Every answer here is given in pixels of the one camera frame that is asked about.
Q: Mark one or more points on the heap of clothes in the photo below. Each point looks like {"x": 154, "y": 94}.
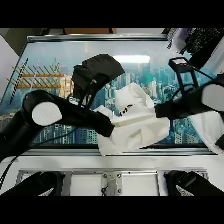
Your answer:
{"x": 203, "y": 41}

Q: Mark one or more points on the black garment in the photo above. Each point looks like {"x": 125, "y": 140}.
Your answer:
{"x": 100, "y": 68}

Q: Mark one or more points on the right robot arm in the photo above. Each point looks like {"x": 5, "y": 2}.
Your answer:
{"x": 193, "y": 100}

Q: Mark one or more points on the white shirt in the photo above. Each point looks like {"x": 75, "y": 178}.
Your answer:
{"x": 140, "y": 128}

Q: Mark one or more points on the white garment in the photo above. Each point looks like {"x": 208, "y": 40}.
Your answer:
{"x": 210, "y": 128}

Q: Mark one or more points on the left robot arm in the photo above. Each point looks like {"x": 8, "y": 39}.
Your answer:
{"x": 70, "y": 111}

